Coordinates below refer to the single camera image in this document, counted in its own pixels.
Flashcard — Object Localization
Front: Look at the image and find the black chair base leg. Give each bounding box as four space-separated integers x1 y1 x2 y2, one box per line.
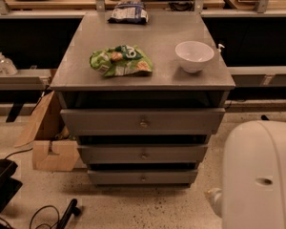
261 114 270 121

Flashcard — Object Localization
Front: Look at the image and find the grey drawer cabinet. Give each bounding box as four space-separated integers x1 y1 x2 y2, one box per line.
50 10 236 187

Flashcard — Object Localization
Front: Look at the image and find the grey middle drawer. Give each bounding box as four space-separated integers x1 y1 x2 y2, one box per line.
78 144 207 164

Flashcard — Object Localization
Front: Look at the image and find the blue white snack bag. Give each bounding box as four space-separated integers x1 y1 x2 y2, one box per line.
108 1 149 25

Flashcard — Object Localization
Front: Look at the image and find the white bowl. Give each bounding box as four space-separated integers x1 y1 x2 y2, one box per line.
175 41 215 73

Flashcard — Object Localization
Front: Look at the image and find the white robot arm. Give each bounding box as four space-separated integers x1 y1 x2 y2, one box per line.
206 120 286 229

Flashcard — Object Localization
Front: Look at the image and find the clear sanitizer bottle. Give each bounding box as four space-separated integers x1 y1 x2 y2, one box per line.
0 52 18 76

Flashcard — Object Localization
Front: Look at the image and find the black stand leg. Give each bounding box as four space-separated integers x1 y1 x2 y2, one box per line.
56 198 81 229

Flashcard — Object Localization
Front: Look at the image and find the grey drawer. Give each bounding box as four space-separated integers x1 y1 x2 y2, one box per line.
88 163 197 185
61 108 225 135
78 144 207 164

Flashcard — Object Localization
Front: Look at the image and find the grey bottom drawer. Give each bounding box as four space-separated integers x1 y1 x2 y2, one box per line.
88 163 197 185

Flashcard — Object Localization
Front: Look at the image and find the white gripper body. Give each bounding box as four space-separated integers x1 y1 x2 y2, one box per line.
205 188 222 218

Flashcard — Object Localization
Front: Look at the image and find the cardboard box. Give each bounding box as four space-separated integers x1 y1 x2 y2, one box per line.
14 92 80 172

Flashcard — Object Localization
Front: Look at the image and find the green chip bag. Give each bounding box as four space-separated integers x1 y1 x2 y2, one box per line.
90 45 153 77

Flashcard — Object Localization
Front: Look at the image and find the grey top drawer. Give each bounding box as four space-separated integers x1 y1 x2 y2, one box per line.
61 108 225 135

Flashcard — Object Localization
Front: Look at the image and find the black floor cable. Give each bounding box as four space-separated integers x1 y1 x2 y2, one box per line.
28 204 61 229

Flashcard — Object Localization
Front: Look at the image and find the white pump dispenser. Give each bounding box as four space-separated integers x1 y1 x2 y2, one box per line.
217 43 225 60

